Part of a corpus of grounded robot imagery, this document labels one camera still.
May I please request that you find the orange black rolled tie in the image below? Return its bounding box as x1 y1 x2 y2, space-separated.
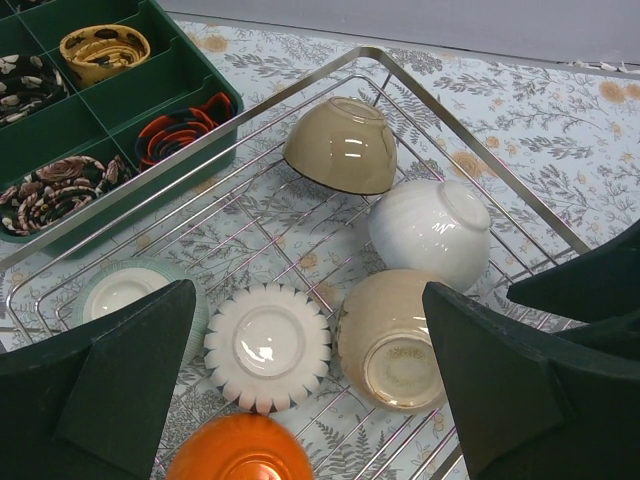
134 92 237 172

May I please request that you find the pink rose rolled tie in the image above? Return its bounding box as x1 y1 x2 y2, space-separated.
1 155 133 236

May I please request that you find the orange bowl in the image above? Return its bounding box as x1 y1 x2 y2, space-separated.
166 413 314 480

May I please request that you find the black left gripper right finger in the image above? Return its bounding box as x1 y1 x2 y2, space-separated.
423 282 639 479

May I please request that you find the yellow rolled tie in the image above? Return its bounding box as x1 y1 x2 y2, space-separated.
59 24 151 89

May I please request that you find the pale green rimmed bowl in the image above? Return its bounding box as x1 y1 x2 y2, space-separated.
67 257 210 366

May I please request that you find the wire dish rack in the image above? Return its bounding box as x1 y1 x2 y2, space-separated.
0 45 594 480

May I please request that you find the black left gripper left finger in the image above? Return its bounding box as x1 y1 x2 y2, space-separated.
1 280 196 479

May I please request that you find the black white floral tie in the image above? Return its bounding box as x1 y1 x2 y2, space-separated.
1 54 69 128

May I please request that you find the white round bowl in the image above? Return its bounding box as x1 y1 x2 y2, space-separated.
368 179 491 293

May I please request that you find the white black striped bowl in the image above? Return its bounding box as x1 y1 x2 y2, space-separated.
204 283 332 415

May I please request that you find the tan brown bowl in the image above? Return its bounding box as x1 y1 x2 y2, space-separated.
283 96 397 195

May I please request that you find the beige floral bowl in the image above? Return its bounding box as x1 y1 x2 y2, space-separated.
335 269 446 414

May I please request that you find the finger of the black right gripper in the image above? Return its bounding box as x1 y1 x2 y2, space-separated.
507 227 639 323

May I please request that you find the green divided organizer tray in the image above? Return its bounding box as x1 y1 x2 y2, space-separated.
1 1 243 268

